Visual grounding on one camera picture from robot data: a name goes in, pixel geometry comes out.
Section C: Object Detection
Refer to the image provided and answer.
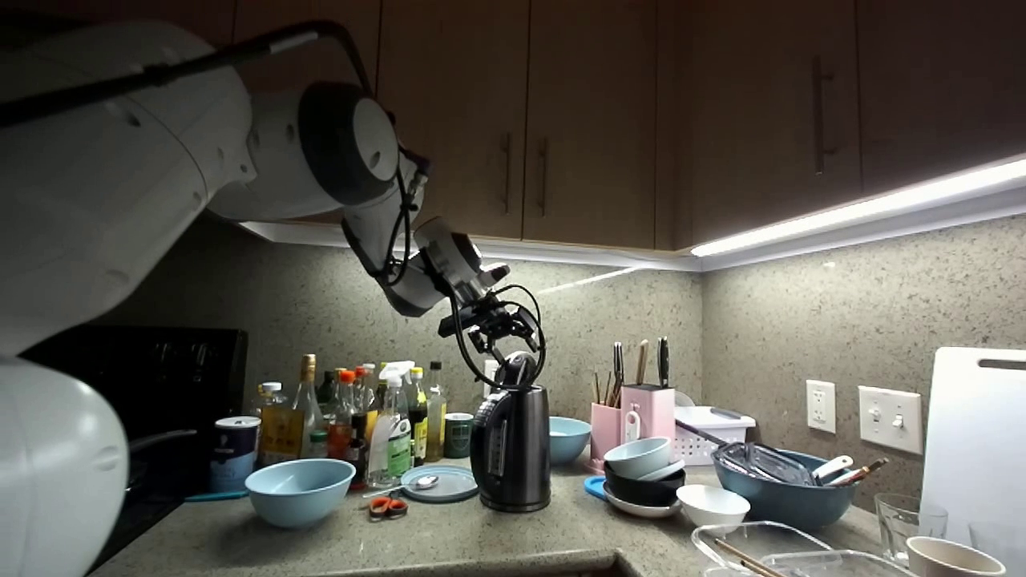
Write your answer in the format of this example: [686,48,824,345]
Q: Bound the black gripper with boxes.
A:
[432,252,542,373]

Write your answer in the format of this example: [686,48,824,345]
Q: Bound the black electric kettle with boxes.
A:
[469,379,553,517]

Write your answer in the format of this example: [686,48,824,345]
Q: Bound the clear yellow liquid bottle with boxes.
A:
[423,358,452,463]

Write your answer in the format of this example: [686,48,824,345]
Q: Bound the green can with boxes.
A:
[441,409,479,461]

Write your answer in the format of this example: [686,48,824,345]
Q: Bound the short led strip light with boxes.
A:
[234,219,700,275]

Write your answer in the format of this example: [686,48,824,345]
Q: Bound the pink utensil holder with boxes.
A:
[588,401,627,473]

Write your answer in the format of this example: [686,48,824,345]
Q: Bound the pink knife block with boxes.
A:
[618,385,681,445]

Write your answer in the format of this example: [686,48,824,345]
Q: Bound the pale blue stacked bowl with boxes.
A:
[600,431,681,484]

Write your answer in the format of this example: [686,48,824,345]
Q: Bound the red capped sauce bottle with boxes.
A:
[327,364,360,461]

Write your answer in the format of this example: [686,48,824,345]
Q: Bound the black bowl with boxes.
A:
[601,469,690,510]

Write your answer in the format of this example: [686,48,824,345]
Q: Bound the small orange red object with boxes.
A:
[366,493,410,521]

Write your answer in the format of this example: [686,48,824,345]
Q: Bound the tall glass wine bottle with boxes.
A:
[293,348,327,461]

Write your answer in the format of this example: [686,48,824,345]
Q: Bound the white plastic container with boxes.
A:
[669,404,759,471]

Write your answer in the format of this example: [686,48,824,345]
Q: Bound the brown cabinet door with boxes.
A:
[371,0,534,242]
[522,0,659,252]
[848,0,1026,191]
[673,0,862,249]

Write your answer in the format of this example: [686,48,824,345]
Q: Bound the yellow oil jar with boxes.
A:
[254,379,297,463]

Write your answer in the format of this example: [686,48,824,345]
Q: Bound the light blue bowl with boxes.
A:
[242,454,360,532]

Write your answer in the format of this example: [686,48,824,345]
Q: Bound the small white bowl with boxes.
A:
[673,481,752,532]

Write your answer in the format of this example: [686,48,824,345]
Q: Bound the metal whisk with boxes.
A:
[673,420,816,490]

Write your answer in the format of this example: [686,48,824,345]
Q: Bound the blue white canister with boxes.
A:
[208,412,264,493]

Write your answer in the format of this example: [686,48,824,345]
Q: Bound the large dark blue bowl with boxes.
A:
[712,441,860,536]

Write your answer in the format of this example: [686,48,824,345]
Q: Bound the clear glass baking dish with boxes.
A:
[690,517,911,577]

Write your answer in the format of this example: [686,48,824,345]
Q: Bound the black stove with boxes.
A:
[19,319,249,571]

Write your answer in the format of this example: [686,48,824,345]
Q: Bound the long led strip light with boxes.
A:
[686,154,1026,265]

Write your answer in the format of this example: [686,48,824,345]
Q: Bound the clear drinking glass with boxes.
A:
[873,493,953,564]

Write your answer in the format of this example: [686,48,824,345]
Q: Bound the white cutting board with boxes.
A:
[917,344,1026,549]

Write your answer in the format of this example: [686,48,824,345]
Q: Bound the dark cabinet handle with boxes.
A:
[808,55,833,180]
[496,130,517,214]
[531,134,553,219]

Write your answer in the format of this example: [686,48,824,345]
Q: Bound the white wall outlet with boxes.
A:
[803,375,839,437]

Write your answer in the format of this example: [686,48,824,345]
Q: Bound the white handled utensil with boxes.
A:
[808,451,860,484]

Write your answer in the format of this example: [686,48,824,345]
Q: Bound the red handled utensil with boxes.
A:
[831,454,891,490]

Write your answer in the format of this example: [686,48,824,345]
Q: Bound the white light switch plate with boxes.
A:
[856,380,924,457]

